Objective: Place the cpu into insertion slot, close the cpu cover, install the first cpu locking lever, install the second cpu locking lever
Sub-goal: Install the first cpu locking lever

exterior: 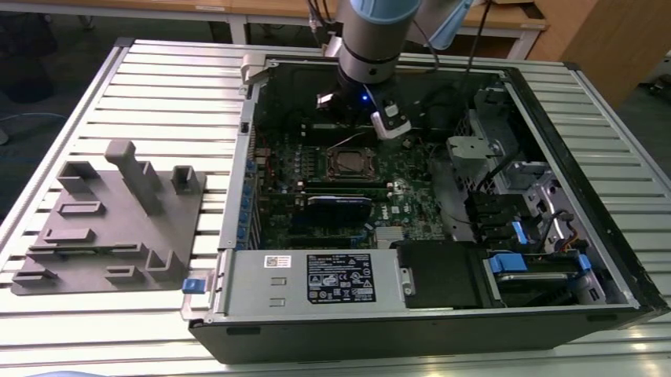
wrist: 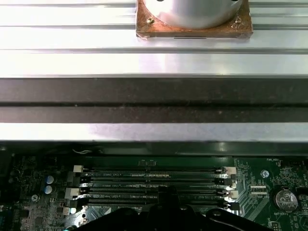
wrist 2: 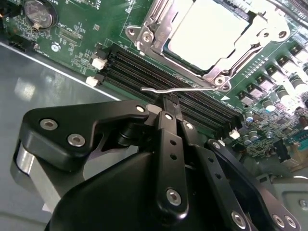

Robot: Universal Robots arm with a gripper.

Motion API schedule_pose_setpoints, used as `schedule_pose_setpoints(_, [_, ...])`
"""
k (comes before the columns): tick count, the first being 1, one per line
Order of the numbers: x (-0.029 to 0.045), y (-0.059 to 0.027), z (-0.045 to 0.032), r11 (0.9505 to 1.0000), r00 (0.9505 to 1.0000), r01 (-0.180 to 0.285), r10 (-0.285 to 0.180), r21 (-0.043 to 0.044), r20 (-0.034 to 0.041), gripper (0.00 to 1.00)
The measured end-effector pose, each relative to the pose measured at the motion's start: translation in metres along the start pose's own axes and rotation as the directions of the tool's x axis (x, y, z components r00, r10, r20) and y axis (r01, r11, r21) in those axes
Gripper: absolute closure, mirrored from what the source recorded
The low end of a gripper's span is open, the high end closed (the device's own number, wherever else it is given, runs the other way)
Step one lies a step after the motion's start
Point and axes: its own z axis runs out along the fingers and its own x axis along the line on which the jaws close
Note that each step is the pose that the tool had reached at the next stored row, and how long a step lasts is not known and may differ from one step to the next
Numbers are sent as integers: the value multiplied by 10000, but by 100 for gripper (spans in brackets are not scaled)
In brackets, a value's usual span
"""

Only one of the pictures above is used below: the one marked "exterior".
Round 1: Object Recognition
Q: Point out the metal locking lever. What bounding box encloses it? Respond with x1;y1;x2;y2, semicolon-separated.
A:
335;131;367;148
331;172;383;182

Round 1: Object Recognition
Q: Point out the silver square CPU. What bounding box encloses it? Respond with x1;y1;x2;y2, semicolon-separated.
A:
336;152;369;174

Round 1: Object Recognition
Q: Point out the CPU socket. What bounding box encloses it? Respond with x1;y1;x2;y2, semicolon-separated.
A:
325;147;381;181

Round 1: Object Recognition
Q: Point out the grey case latch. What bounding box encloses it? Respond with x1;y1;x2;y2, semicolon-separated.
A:
239;53;269;86

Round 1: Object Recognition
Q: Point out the green motherboard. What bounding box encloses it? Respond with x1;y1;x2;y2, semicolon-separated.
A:
251;117;457;252

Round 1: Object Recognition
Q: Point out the perforated metal drive cage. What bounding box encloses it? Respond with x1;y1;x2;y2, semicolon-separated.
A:
449;88;531;197

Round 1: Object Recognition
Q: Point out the black graphics card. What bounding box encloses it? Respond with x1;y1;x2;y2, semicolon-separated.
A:
305;194;376;225

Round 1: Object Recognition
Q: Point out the silver heat sink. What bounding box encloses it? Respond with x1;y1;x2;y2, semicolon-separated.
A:
375;226;409;242

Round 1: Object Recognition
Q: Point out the black plastic disk bay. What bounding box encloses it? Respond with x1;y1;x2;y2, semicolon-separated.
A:
463;192;525;243

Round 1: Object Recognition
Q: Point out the grey power supply unit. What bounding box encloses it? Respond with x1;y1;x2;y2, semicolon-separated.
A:
223;249;409;316

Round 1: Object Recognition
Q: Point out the hard disk in blue carrier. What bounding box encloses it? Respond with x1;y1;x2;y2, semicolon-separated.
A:
485;251;596;308

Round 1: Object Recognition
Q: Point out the wooden cabinet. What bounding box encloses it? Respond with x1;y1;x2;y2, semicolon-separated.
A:
528;0;671;107

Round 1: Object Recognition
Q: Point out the grey parts rack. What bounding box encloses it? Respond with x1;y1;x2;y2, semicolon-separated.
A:
9;139;208;298

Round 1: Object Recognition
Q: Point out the black PC case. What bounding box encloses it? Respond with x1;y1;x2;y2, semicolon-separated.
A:
180;53;669;366

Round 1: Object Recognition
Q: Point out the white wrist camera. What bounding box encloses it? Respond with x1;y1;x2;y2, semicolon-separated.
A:
369;100;413;141

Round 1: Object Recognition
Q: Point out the thick black cable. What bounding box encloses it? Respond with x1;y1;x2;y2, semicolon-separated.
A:
419;84;468;133

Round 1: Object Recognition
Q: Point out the silver metal drive bracket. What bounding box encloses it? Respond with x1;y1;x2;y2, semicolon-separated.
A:
444;134;505;170

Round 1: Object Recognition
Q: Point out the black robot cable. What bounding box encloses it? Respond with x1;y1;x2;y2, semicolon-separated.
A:
463;0;493;79

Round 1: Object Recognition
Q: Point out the wooden desk white frame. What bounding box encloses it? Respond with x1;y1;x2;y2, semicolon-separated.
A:
0;0;232;19
229;0;551;60

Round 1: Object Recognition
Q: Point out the coloured wire bundle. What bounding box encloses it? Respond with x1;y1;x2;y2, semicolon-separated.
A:
555;231;584;253

